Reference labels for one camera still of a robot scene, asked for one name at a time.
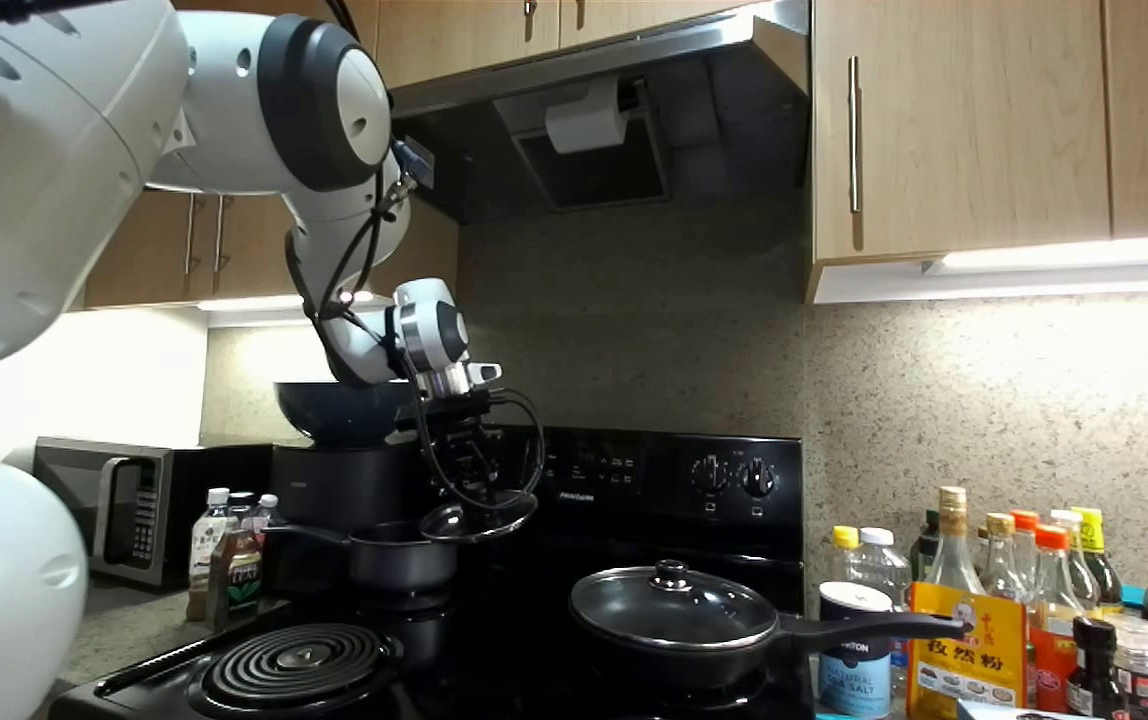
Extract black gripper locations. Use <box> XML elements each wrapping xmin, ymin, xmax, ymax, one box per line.
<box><xmin>426</xmin><ymin>398</ymin><xmax>513</xmax><ymax>530</ymax></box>

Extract glass lid with black knob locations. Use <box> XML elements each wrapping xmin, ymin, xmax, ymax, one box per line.
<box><xmin>412</xmin><ymin>495</ymin><xmax>540</xmax><ymax>547</ymax></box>

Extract glass frying pan lid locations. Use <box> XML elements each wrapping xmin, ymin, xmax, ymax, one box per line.
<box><xmin>568</xmin><ymin>558</ymin><xmax>785</xmax><ymax>656</ymax></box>

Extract black Samsung appliance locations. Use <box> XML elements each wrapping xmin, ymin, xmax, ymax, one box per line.
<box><xmin>266</xmin><ymin>444</ymin><xmax>423</xmax><ymax>542</ymax></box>

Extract blue bowl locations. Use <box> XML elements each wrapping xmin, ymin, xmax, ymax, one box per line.
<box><xmin>271</xmin><ymin>377</ymin><xmax>423</xmax><ymax>451</ymax></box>

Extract black electric stove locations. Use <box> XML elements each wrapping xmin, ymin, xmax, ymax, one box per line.
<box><xmin>47</xmin><ymin>423</ymin><xmax>814</xmax><ymax>720</ymax></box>

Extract small clear bottle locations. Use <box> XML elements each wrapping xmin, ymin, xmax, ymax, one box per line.
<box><xmin>246</xmin><ymin>494</ymin><xmax>282</xmax><ymax>542</ymax></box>

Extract coil stove burner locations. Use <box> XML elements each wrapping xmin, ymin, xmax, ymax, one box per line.
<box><xmin>186</xmin><ymin>620</ymin><xmax>403</xmax><ymax>720</ymax></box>

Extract clear bottle white cap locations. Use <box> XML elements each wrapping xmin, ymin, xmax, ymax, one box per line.
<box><xmin>854</xmin><ymin>523</ymin><xmax>914</xmax><ymax>612</ymax></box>
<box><xmin>182</xmin><ymin>484</ymin><xmax>235</xmax><ymax>629</ymax></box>

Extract under cabinet light strip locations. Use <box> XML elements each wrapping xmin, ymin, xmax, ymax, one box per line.
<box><xmin>926</xmin><ymin>233</ymin><xmax>1148</xmax><ymax>281</ymax></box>
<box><xmin>191</xmin><ymin>293</ymin><xmax>392</xmax><ymax>328</ymax></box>

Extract silver black microwave oven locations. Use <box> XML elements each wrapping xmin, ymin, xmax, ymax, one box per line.
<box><xmin>29</xmin><ymin>432</ymin><xmax>276</xmax><ymax>591</ymax></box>

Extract white hood lamp cover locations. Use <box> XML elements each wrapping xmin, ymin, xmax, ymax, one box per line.
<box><xmin>540</xmin><ymin>83</ymin><xmax>630</xmax><ymax>161</ymax></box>

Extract blue cylindrical canister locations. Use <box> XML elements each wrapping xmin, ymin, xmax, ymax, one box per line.
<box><xmin>814</xmin><ymin>578</ymin><xmax>899</xmax><ymax>720</ymax></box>

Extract black frying pan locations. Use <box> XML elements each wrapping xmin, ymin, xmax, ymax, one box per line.
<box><xmin>568</xmin><ymin>558</ymin><xmax>974</xmax><ymax>697</ymax></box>

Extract steel range hood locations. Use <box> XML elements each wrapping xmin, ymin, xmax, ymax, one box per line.
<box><xmin>389</xmin><ymin>0</ymin><xmax>814</xmax><ymax>229</ymax></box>

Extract dark glass bottle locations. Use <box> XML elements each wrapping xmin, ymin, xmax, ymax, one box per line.
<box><xmin>909</xmin><ymin>510</ymin><xmax>945</xmax><ymax>590</ymax></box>

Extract wooden cabinet above hood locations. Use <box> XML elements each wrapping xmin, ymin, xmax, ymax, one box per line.
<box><xmin>343</xmin><ymin>0</ymin><xmax>769</xmax><ymax>95</ymax></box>

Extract yellow label oil bottle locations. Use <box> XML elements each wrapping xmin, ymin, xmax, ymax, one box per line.
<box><xmin>909</xmin><ymin>480</ymin><xmax>1033</xmax><ymax>720</ymax></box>

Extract tan cap bottle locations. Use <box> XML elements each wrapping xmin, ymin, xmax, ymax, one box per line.
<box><xmin>974</xmin><ymin>510</ymin><xmax>1025</xmax><ymax>603</ymax></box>

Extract red label orange cap bottle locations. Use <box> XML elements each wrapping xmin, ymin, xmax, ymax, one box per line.
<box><xmin>1025</xmin><ymin>519</ymin><xmax>1083</xmax><ymax>720</ymax></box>

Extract green cap bottle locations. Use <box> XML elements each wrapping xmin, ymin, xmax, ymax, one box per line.
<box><xmin>1074</xmin><ymin>505</ymin><xmax>1125</xmax><ymax>607</ymax></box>

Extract black squeeze bottle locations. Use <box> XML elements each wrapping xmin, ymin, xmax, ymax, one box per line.
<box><xmin>1066</xmin><ymin>612</ymin><xmax>1125</xmax><ymax>720</ymax></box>

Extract white plastic bottle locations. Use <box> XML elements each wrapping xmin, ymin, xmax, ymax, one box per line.
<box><xmin>1110</xmin><ymin>612</ymin><xmax>1148</xmax><ymax>720</ymax></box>

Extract black saucepan with handle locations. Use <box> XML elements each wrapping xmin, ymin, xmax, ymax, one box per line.
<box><xmin>258</xmin><ymin>519</ymin><xmax>466</xmax><ymax>600</ymax></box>

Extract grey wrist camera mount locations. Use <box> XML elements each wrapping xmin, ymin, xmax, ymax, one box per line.
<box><xmin>455</xmin><ymin>356</ymin><xmax>508</xmax><ymax>400</ymax></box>

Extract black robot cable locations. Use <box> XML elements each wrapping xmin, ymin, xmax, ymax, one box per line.
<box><xmin>278</xmin><ymin>155</ymin><xmax>550</xmax><ymax>544</ymax></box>

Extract wooden wall cabinet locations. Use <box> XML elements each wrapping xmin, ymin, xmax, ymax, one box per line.
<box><xmin>76</xmin><ymin>192</ymin><xmax>464</xmax><ymax>311</ymax></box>
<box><xmin>807</xmin><ymin>0</ymin><xmax>1148</xmax><ymax>307</ymax></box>

